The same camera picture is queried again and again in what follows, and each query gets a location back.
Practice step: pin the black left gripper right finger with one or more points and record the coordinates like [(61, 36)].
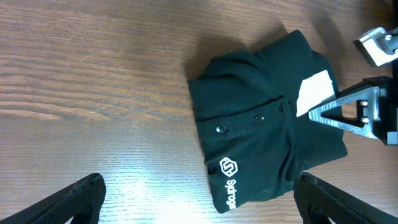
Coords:
[(320, 202)]

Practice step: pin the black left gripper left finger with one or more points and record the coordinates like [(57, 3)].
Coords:
[(80, 202)]

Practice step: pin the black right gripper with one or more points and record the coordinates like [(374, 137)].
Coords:
[(370, 111)]

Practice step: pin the black polo shirt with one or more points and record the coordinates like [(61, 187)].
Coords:
[(255, 139)]

